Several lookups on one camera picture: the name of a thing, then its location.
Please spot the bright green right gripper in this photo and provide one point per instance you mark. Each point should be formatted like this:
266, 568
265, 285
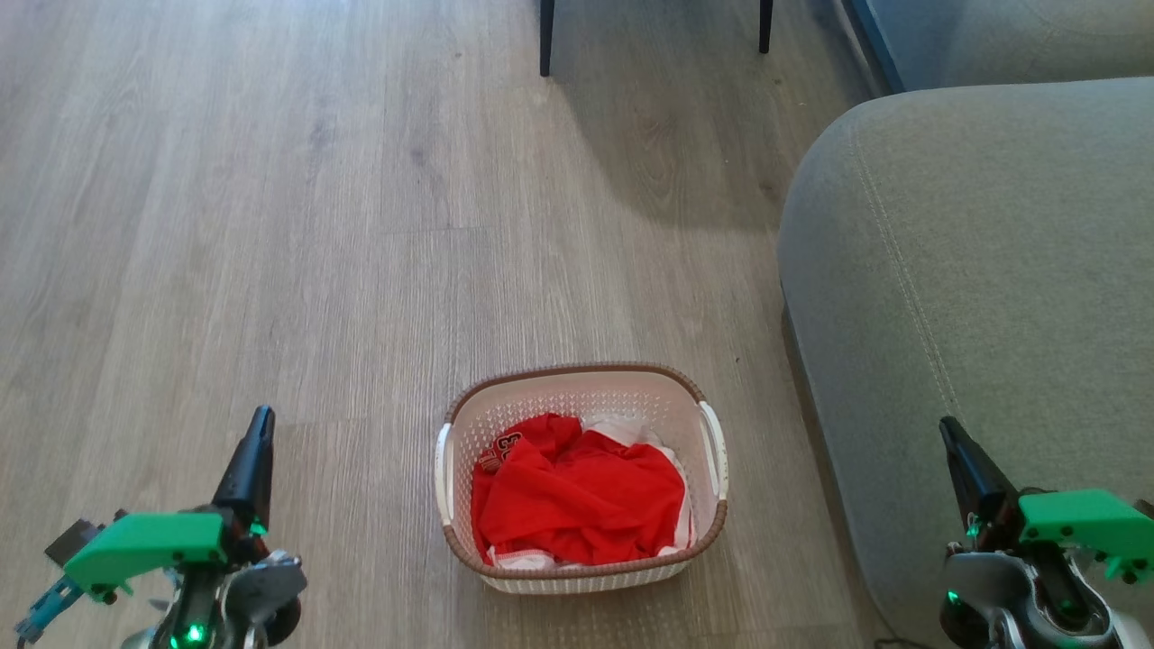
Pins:
1082, 521

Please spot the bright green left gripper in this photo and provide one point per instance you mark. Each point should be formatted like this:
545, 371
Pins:
144, 541

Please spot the white brown-rimmed laundry basket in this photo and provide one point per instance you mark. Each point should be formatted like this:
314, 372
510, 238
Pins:
559, 397

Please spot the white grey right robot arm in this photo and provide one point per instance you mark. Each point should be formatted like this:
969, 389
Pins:
1001, 586

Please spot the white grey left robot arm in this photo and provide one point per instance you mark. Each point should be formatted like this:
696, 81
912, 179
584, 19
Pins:
243, 590

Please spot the grey fabric sofa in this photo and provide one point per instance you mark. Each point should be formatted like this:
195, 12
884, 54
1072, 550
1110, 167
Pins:
974, 270

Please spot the red garment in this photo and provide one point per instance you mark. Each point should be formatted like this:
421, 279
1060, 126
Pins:
577, 500

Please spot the white garment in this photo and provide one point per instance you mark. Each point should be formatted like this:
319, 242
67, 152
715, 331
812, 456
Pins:
631, 425

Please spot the grey sofa section blue edge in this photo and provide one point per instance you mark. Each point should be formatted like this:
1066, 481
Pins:
1010, 36

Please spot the black chair leg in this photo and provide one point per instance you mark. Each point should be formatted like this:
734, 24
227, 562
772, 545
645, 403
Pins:
546, 36
765, 25

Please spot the black camera box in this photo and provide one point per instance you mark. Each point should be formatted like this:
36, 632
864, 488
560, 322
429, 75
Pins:
72, 541

